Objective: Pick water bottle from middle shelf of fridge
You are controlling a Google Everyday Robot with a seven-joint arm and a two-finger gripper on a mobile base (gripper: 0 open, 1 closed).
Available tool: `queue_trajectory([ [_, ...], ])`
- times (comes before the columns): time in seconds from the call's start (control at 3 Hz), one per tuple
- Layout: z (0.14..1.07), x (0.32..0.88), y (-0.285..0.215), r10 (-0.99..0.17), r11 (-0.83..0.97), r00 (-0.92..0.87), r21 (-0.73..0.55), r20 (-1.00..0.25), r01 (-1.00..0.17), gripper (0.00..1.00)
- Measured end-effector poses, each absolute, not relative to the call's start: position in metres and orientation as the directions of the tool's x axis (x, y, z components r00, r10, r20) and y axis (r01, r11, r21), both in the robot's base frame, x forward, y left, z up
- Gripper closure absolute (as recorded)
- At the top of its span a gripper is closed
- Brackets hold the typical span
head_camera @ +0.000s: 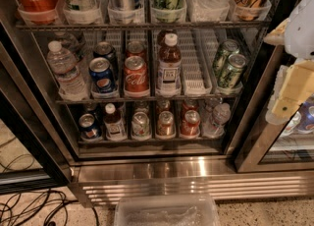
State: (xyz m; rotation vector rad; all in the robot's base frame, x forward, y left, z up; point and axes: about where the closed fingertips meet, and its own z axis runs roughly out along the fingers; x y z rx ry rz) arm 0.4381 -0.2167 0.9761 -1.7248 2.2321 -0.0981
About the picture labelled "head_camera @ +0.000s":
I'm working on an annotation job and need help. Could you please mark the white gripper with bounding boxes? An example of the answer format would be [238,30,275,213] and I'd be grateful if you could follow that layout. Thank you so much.
[263,19,314,119]

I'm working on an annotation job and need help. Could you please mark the clear water bottle white cap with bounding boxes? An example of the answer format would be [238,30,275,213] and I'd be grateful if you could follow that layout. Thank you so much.
[47,41,88,101]

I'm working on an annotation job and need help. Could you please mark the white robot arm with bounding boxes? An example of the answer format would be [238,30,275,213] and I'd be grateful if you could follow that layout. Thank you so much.
[264,0,314,125]

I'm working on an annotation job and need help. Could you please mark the bottom shelf water bottle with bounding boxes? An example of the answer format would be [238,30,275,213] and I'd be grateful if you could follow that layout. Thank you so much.
[204,103,231,139]

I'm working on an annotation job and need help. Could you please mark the empty white plastic shelf tray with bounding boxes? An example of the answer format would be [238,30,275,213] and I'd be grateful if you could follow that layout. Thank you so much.
[179,30,212,96]

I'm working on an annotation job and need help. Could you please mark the bottom shelf red can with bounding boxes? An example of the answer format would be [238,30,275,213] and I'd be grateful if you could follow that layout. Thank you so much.
[181,110,200,137]

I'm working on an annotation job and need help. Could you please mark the brown iced tea bottle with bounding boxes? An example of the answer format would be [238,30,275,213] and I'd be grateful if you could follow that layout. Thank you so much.
[157,33,182,96]

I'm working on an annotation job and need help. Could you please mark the brown tea bottle behind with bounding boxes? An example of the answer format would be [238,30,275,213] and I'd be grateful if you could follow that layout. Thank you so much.
[157,29,178,46]

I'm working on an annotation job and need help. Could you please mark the bottom shelf orange can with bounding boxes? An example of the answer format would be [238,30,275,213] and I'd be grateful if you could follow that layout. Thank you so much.
[157,111,175,136]

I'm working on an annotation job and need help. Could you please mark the bottom shelf silver can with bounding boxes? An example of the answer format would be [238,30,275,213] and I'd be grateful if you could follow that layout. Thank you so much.
[131,112,149,137]

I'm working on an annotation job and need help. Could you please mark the bottom shelf tea bottle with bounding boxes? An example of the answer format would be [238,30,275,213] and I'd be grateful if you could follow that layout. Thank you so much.
[104,103,127,141]

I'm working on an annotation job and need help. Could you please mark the bottom shelf Pepsi can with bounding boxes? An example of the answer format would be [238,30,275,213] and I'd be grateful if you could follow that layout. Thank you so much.
[78,113,102,140]

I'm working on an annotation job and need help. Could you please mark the stainless fridge base grille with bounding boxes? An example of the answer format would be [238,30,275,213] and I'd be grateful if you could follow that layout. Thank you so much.
[69,157,314,207]

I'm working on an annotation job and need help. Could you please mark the left glass fridge door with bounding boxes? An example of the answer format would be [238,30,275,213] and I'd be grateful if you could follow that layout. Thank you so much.
[0,64,71,195]

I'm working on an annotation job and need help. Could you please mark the green can front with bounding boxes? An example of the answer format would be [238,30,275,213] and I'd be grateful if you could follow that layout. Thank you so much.
[218,54,247,88]

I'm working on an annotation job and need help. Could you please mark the green can behind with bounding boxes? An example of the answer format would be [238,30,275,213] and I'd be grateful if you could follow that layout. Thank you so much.
[212,39,239,77]

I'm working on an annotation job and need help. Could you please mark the red Coca-Cola can front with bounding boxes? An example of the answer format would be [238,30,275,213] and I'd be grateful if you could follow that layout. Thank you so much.
[124,56,149,93]

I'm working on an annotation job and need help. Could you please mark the red coca-cola can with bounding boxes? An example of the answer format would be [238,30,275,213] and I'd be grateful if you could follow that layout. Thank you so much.
[126,40,146,60]
[124,56,149,93]

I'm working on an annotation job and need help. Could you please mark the red Coca-Cola can behind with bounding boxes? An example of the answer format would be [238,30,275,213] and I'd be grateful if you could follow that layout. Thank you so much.
[126,40,146,60]

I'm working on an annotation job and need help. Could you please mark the dark Pepsi can behind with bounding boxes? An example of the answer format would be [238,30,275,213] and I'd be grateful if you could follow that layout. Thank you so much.
[93,41,119,80]

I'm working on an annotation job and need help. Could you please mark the blue Pepsi can front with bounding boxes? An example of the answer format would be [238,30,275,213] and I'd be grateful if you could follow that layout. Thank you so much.
[89,57,116,93]

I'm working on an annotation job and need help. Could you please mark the clear plastic bin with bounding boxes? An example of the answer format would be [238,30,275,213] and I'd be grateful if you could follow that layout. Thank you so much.
[114,195,221,226]

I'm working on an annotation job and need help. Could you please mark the middle wire shelf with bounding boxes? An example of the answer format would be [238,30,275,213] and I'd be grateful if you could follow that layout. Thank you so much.
[55,94,239,105]

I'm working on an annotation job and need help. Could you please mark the wire shelf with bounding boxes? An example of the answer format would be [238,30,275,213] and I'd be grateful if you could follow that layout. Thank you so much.
[16,21,270,31]
[55,94,239,105]

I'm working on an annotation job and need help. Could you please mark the top wire shelf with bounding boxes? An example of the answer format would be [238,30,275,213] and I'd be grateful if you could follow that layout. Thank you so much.
[16,21,270,31]

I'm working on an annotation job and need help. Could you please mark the black floor cables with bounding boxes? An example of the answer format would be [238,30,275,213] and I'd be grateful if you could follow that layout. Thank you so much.
[0,136,100,226]

